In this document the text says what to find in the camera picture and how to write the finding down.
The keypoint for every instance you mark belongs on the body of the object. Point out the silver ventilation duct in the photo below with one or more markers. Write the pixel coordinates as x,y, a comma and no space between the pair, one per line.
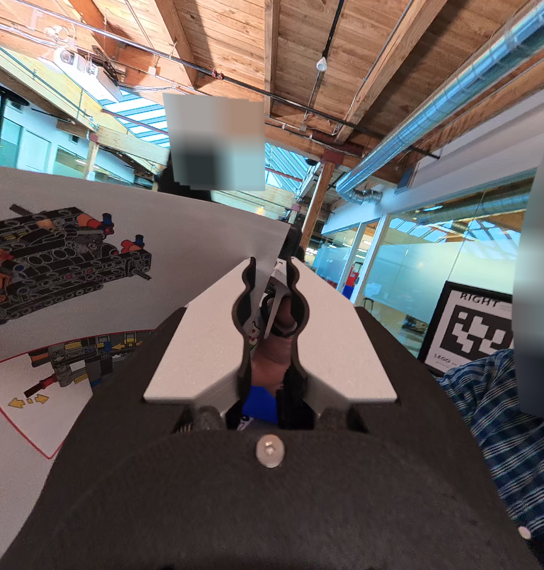
432,111

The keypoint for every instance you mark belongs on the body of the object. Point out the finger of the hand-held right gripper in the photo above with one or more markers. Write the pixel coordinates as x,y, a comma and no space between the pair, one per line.
276,289

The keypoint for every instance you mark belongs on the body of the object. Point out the person's right hand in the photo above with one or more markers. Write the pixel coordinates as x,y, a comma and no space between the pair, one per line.
274,360

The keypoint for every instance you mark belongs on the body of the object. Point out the white ceiling light fixture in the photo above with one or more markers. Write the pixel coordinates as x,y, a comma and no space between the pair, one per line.
76,62

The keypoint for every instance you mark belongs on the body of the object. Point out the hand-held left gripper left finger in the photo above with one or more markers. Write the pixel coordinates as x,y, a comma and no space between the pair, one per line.
196,356

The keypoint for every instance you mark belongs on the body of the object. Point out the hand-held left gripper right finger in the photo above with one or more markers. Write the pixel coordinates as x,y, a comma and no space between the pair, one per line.
347,356

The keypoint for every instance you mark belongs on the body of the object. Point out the black ceiling pipe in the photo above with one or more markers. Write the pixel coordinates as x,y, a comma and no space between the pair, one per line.
165,55

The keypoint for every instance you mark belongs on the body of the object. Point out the lego instruction booklet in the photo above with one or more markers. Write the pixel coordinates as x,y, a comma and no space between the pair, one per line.
187,231

